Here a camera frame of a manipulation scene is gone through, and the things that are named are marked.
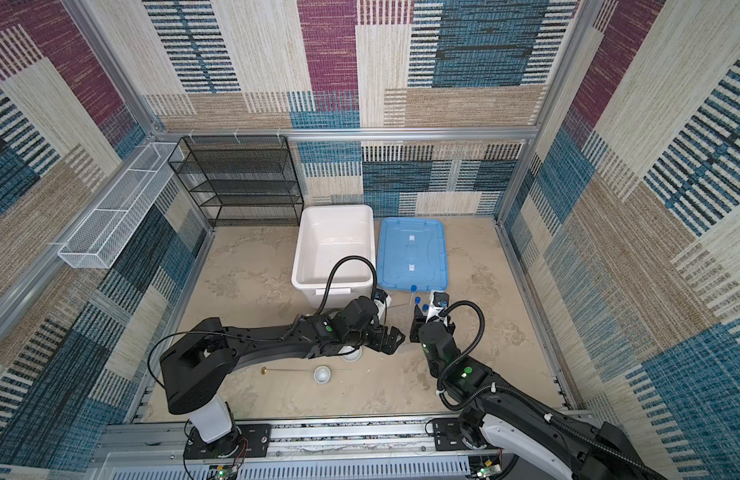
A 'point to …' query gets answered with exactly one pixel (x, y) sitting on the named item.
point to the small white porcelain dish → (322, 375)
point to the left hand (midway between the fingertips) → (396, 331)
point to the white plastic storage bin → (325, 235)
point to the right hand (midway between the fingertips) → (424, 311)
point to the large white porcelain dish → (352, 356)
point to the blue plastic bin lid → (412, 253)
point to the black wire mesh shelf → (241, 181)
